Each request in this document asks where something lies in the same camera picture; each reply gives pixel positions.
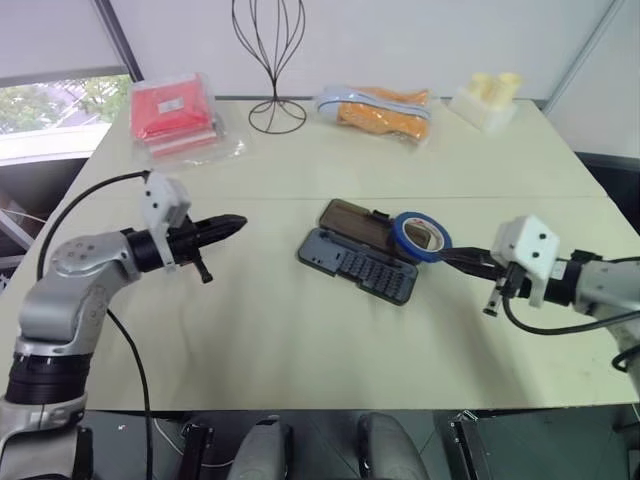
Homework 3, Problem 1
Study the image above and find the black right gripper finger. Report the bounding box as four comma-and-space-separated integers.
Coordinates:
438, 253, 501, 279
451, 245, 495, 263

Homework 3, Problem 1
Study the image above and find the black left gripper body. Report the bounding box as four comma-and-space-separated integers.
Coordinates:
166, 219, 215, 285

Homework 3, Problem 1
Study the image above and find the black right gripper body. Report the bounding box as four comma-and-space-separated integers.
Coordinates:
482, 259, 532, 317

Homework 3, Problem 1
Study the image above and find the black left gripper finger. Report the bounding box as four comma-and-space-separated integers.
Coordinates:
199, 224, 247, 247
198, 213, 249, 230

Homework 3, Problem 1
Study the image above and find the grey tool case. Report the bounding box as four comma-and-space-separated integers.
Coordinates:
295, 197, 421, 308

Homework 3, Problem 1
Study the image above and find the blue tape roll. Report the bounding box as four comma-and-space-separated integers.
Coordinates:
389, 210, 454, 265

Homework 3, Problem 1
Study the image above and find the red cloth in clear packaging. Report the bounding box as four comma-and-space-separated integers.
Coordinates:
127, 70, 250, 167

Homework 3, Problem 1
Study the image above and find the white block cup holder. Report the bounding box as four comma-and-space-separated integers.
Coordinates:
447, 85, 517, 134

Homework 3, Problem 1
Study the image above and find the orange cloth in plastic bag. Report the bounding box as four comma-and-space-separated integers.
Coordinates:
334, 87, 434, 149

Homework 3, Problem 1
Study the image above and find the cream plastic cup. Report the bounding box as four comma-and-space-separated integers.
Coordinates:
466, 72, 497, 102
494, 71, 525, 109

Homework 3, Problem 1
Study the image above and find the dark grey rounded shape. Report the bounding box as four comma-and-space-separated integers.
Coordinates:
232, 415, 297, 480
356, 411, 432, 480

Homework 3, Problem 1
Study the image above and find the white roller blind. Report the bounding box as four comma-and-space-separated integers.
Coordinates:
0, 0, 127, 82

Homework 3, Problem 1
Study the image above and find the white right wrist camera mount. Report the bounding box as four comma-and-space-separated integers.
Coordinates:
489, 215, 561, 308

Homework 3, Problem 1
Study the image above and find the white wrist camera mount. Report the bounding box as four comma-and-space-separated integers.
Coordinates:
141, 172, 193, 272
489, 215, 561, 308

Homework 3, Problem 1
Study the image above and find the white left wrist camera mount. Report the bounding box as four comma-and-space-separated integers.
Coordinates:
141, 172, 193, 272

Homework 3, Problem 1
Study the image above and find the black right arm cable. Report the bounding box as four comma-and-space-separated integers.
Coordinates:
501, 293, 640, 374

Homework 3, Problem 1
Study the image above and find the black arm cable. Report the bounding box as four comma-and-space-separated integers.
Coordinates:
36, 169, 154, 480
501, 293, 640, 374

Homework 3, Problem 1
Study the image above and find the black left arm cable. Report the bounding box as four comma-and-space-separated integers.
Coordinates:
36, 169, 154, 480

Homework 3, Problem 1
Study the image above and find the black wire hat stand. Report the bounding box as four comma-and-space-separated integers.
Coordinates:
230, 0, 308, 135

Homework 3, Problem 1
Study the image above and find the dark metal shelf frame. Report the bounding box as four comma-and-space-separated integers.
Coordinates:
0, 157, 89, 291

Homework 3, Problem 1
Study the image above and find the black upright bracket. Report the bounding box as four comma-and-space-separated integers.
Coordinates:
448, 410, 497, 480
178, 421, 217, 480

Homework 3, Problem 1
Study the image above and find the black window frame post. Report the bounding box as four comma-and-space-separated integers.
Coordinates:
93, 0, 145, 83

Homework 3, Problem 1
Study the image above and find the grey metal frame post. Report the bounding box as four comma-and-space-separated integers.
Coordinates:
543, 0, 620, 112

